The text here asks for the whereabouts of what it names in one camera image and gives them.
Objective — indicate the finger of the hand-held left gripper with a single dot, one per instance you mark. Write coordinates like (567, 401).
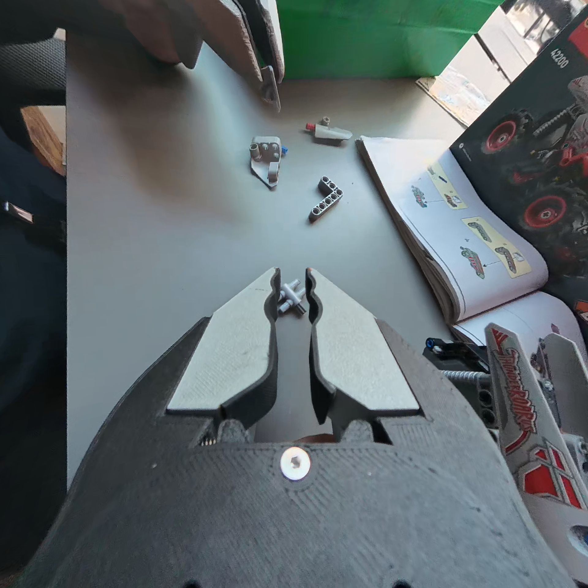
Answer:
(268, 32)
(206, 27)

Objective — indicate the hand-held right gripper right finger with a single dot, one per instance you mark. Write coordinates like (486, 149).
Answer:
(358, 358)

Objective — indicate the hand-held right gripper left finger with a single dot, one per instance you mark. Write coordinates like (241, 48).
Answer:
(229, 349)

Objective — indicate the grey red-striped lego wedge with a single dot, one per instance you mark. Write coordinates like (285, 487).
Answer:
(271, 89)

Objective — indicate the small light grey lego connector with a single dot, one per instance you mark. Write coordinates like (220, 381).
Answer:
(290, 299)

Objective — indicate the grey lego piece red pin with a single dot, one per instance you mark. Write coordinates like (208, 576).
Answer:
(328, 132)

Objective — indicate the light grey lego sub-assembly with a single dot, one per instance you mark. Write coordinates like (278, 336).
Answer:
(266, 160)

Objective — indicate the dark grey angled lego beam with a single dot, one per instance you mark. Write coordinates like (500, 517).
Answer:
(327, 198)

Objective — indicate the lego instruction booklet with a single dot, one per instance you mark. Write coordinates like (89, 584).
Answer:
(459, 216)

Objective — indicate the lego monster truck model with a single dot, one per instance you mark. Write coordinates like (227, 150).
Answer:
(533, 436)

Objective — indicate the black lego set box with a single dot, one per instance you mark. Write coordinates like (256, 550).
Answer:
(542, 151)

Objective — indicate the black mesh office chair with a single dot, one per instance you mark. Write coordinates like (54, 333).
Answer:
(32, 73)

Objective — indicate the green plastic storage bin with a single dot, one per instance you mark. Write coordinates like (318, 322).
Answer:
(367, 36)

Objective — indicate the patterned floor mat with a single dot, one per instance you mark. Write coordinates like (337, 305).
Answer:
(441, 99)

